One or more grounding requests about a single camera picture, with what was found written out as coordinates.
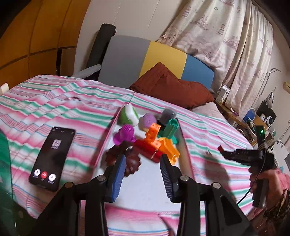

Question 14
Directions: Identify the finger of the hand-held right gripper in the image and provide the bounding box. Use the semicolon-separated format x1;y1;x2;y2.
220;149;239;162

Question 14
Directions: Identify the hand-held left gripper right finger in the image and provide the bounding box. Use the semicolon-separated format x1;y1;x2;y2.
160;155;251;236

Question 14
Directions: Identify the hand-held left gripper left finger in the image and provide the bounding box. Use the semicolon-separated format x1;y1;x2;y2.
36;154;127;236

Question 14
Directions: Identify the white tray with pink rim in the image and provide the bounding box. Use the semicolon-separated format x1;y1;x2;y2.
93;103;195;214

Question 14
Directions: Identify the brown flower-shaped toy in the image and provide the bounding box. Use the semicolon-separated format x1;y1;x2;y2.
105;141;141;177

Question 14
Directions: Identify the orange plastic toy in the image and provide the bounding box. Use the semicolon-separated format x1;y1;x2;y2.
156;137;181;165

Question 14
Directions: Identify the red plastic block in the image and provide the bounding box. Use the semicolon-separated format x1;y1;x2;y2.
135;139;163;163

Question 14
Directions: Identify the magenta perforated cup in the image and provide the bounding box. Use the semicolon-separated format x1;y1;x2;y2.
113;125;136;146

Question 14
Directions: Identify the orange studded block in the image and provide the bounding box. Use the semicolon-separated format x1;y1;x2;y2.
145;124;163;146

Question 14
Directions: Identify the teal green plastic block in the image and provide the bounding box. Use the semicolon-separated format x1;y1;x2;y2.
163;119;181;145

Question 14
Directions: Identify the purple and yellow sponge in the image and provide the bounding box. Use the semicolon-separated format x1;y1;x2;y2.
139;113;157;131

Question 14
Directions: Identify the grey and black brush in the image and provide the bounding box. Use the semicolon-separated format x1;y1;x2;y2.
157;108;177;128

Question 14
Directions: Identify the green and white scrubber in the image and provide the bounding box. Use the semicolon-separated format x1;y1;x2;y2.
119;104;139;127

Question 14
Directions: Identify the person's right forearm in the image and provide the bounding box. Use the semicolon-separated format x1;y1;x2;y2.
264;172;290;218

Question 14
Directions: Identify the person's right hand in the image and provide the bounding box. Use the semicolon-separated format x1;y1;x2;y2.
248;167;284;205

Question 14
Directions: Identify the wooden bedside shelf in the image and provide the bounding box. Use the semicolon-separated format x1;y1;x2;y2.
215;100;259;146

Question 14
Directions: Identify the blue round appliance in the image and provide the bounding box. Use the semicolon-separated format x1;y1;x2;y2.
243;109;256;122

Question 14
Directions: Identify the black speaker box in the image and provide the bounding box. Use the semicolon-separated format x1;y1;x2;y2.
257;101;277;127

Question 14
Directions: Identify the pale pink pillow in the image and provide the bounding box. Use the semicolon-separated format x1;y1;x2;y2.
192;101;227;121

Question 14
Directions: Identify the white carton box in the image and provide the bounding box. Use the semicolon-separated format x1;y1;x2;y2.
216;85;231;104

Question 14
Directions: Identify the black smartphone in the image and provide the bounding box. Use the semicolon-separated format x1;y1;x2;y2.
29;127;76;192

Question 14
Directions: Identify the pink green striped blanket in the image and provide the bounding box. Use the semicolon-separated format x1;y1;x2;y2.
0;76;259;236

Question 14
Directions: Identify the rust red cushion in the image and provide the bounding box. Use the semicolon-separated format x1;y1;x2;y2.
130;62;215;110

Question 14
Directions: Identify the green round tray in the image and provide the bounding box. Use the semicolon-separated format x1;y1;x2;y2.
0;130;13;200

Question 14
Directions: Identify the grey yellow blue headboard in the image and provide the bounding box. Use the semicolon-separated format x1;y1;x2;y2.
98;35;214;90

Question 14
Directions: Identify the black rolled mat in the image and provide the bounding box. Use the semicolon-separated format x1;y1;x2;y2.
86;23;116;68

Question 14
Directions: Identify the wooden wardrobe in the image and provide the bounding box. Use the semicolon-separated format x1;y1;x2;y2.
0;0;91;89

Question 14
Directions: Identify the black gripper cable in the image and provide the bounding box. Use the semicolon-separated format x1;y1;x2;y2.
237;150;266;205

